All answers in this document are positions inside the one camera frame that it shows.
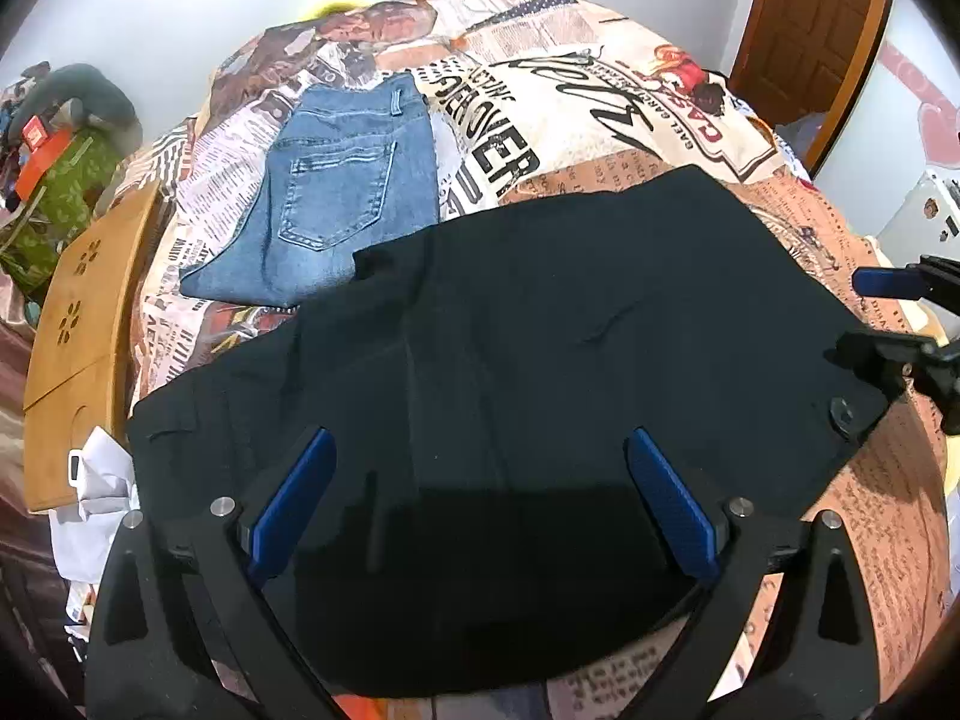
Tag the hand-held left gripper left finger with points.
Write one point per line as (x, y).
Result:
(292, 506)

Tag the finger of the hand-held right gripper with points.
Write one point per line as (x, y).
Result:
(889, 283)
(877, 360)

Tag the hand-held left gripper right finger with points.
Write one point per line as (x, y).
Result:
(671, 502)

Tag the black pants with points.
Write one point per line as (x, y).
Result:
(525, 360)

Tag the white box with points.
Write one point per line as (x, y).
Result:
(919, 214)

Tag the heart-print wardrobe sliding door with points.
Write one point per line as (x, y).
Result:
(915, 90)

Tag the white cloth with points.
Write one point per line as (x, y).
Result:
(97, 487)

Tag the brown wooden door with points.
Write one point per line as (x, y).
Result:
(810, 37)

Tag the wooden lap table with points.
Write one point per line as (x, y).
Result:
(82, 315)

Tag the blue jeans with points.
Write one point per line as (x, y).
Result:
(337, 187)

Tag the printed blanket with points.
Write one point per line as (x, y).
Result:
(585, 97)

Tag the green leaf-print storage box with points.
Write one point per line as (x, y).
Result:
(56, 202)

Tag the orange box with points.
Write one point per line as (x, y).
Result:
(41, 154)

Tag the grey long pillow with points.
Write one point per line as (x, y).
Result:
(90, 94)

